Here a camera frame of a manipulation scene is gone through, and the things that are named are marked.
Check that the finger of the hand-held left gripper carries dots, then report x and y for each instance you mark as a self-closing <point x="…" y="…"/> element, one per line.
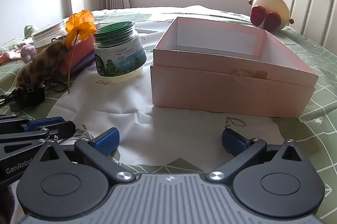
<point x="63" y="129"/>
<point x="44" y="122"/>

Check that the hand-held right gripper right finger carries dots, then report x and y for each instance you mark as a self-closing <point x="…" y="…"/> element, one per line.
<point x="234" y="140"/>

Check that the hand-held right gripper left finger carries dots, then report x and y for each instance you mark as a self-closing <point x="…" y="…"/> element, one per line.
<point x="105" y="140"/>

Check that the pink cardboard box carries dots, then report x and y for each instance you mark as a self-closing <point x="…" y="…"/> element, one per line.
<point x="210" y="87"/>

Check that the black clip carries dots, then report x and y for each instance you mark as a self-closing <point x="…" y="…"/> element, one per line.
<point x="29" y="97"/>

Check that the purple cloth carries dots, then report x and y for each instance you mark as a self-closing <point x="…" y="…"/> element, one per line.
<point x="84" y="64"/>

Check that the pink cloth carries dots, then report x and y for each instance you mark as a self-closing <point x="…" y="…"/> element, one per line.
<point x="25" y="54"/>

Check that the small pink purple box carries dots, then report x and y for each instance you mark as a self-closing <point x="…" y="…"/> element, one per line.
<point x="84" y="51"/>

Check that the green white checked bedsheet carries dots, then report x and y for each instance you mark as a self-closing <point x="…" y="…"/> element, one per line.
<point x="316" y="134"/>

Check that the green lid white jar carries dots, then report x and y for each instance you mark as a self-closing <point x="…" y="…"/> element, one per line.
<point x="118" y="55"/>

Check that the clear jar white lid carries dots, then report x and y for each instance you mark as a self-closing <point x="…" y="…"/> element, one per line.
<point x="48" y="34"/>

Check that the grey plush toy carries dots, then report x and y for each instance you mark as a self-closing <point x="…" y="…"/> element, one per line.
<point x="30" y="30"/>

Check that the orange artificial flower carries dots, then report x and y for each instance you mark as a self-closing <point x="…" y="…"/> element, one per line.
<point x="80" y="25"/>

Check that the cream round plush red feet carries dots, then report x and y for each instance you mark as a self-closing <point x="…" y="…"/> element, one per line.
<point x="268" y="7"/>

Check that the cream padded headboard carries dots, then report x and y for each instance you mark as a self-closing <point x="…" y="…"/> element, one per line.
<point x="310" y="10"/>

